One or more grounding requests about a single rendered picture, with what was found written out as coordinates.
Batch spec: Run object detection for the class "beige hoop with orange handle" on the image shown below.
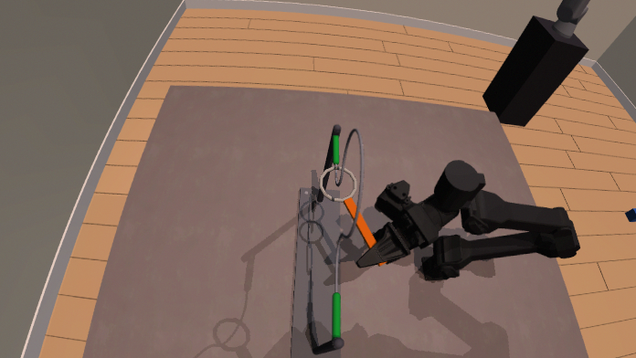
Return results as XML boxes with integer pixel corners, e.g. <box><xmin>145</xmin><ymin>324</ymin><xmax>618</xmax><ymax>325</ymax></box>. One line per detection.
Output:
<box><xmin>319</xmin><ymin>166</ymin><xmax>376</xmax><ymax>249</ymax></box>

